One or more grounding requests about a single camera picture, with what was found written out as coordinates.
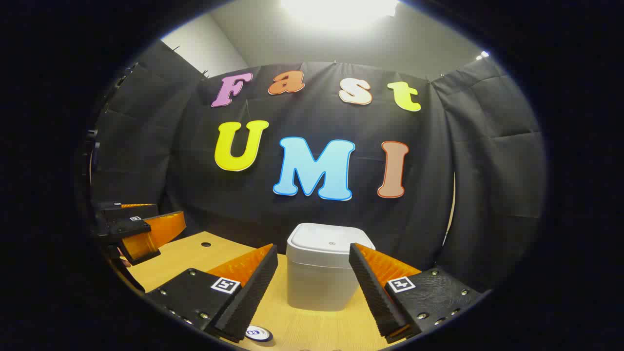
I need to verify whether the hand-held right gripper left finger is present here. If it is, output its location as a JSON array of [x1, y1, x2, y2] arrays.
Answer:
[[145, 244, 279, 343]]

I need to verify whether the wooden desktop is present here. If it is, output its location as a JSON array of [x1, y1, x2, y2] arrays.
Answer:
[[110, 231, 425, 351]]

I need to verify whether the blue pop can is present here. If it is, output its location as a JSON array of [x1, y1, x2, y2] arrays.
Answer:
[[245, 324, 273, 343]]

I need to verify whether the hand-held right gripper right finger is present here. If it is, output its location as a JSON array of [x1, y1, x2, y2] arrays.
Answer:
[[349, 243, 489, 344]]

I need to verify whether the white desktop garbage bin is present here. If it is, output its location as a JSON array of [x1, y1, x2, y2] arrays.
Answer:
[[286, 223, 376, 312]]

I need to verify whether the black backdrop cloth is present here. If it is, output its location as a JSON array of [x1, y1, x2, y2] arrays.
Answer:
[[90, 41, 546, 293]]

